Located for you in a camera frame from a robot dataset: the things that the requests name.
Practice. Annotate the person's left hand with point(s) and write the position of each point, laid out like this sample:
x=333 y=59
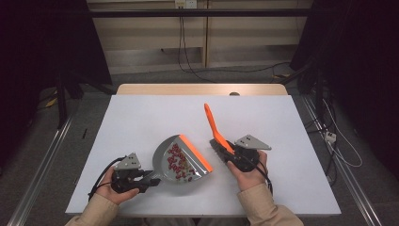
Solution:
x=117 y=197

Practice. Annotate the white board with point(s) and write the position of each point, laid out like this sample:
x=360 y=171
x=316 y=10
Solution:
x=276 y=113

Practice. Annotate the wooden table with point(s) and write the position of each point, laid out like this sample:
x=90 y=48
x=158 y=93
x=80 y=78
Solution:
x=188 y=89

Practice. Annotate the black horizontal bar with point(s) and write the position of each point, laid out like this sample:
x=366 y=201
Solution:
x=219 y=12

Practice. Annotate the round table grommet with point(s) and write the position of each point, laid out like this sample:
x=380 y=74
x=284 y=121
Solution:
x=234 y=93

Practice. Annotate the person's right hand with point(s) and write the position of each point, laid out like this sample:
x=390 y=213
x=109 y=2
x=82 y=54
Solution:
x=251 y=180

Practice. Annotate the black curtain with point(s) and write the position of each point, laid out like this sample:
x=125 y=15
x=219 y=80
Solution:
x=370 y=62
x=31 y=47

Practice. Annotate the wooden post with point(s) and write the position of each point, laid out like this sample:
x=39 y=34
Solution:
x=205 y=37

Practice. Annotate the orange brush with grey bristles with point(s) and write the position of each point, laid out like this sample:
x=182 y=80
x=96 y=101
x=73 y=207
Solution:
x=213 y=125

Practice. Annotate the white wall socket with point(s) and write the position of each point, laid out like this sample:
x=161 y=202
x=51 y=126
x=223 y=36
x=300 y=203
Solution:
x=185 y=3

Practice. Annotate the yellow floor tape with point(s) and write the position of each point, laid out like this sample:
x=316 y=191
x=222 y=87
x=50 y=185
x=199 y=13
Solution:
x=280 y=76

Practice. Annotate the black metal stand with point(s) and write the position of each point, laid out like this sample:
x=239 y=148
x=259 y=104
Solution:
x=61 y=103
x=319 y=94

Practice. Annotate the aluminium floor rail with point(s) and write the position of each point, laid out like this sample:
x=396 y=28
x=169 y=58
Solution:
x=354 y=185
x=37 y=175

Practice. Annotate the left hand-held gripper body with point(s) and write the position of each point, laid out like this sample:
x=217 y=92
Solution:
x=128 y=163

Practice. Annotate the grey dustpan with orange edge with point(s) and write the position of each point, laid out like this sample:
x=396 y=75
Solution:
x=161 y=157

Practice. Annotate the red beans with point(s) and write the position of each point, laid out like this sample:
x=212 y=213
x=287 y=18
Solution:
x=178 y=161

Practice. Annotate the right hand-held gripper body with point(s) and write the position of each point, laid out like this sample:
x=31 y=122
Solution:
x=251 y=142

